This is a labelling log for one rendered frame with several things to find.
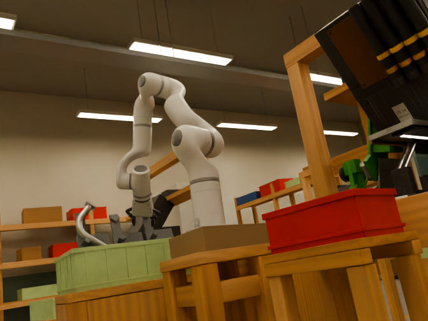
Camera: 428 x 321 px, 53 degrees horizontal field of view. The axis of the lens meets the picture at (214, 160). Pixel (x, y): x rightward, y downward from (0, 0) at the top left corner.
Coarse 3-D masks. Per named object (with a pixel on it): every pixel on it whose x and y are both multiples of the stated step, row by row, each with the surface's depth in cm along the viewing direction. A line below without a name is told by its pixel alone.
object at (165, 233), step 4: (144, 220) 222; (148, 220) 223; (144, 224) 221; (148, 224) 222; (148, 228) 220; (152, 228) 221; (148, 232) 219; (152, 232) 220; (160, 232) 222; (164, 232) 223; (168, 232) 224; (172, 232) 225; (148, 236) 217; (160, 236) 220; (164, 236) 221; (168, 236) 222; (172, 236) 223
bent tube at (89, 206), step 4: (88, 204) 207; (92, 204) 207; (84, 208) 205; (88, 208) 205; (92, 208) 208; (80, 212) 203; (84, 212) 203; (88, 212) 205; (80, 216) 201; (84, 216) 203; (76, 220) 200; (80, 220) 200; (76, 224) 199; (80, 224) 199; (76, 228) 198; (80, 228) 198; (80, 232) 197; (84, 232) 198; (84, 236) 197; (88, 236) 197; (92, 236) 199; (92, 240) 198; (96, 240) 198; (96, 244) 198; (100, 244) 198; (104, 244) 199
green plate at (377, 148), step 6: (372, 126) 162; (372, 132) 162; (372, 150) 161; (378, 150) 159; (384, 150) 157; (390, 150) 156; (396, 150) 158; (402, 150) 160; (378, 156) 163; (384, 156) 166
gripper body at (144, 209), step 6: (150, 198) 205; (132, 204) 205; (138, 204) 204; (144, 204) 204; (150, 204) 204; (132, 210) 206; (138, 210) 206; (144, 210) 206; (150, 210) 206; (138, 216) 208; (144, 216) 208; (150, 216) 208
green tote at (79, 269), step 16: (160, 240) 189; (64, 256) 183; (80, 256) 171; (96, 256) 174; (112, 256) 177; (128, 256) 181; (144, 256) 184; (160, 256) 188; (64, 272) 185; (80, 272) 170; (96, 272) 173; (112, 272) 176; (128, 272) 178; (144, 272) 182; (64, 288) 184; (80, 288) 168; (96, 288) 171
